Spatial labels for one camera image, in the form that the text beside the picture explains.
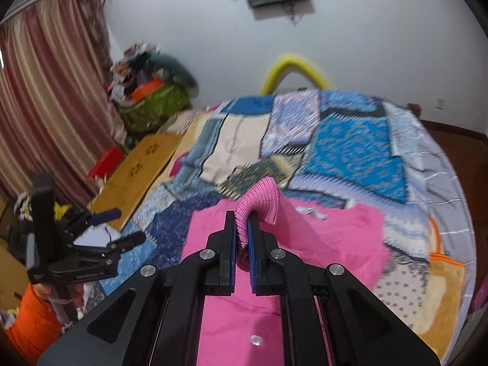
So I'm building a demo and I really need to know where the pink knit small garment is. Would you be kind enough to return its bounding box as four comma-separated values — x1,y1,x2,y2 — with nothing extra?
183,177,389,365

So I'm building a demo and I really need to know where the red box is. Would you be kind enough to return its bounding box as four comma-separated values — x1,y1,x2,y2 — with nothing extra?
87,145,126,179

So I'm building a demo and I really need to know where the brown cardboard box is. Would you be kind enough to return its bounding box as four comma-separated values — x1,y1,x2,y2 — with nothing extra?
91,132,183,232

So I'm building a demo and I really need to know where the striped pink curtain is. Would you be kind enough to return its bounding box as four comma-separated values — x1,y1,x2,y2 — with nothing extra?
1,0,127,205

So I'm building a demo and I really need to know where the patchwork patterned bed cover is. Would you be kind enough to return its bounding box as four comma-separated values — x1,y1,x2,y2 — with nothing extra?
102,90,449,333

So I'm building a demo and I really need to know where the green bag clutter pile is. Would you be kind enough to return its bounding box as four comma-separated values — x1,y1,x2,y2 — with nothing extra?
107,41,198,135

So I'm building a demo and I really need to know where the orange yellow blanket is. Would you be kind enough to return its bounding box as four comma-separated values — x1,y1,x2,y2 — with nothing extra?
413,218,466,360

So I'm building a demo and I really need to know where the grey checked bed sheet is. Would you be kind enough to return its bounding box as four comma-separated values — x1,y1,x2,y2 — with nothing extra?
422,120,487,365

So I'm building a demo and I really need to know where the yellow curved tube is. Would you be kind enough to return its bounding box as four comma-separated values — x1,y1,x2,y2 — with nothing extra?
260,54,332,96

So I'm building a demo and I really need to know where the white wall socket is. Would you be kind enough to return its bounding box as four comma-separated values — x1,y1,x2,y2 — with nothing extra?
436,98,445,110

